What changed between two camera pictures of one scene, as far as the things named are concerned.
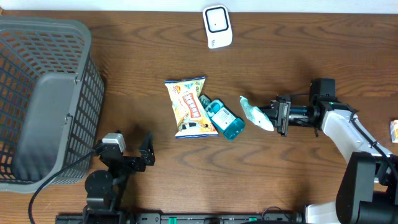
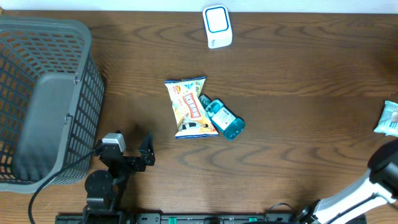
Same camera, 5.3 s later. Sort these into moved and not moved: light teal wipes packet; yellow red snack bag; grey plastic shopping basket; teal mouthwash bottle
Moved: light teal wipes packet
Not moved: grey plastic shopping basket; teal mouthwash bottle; yellow red snack bag
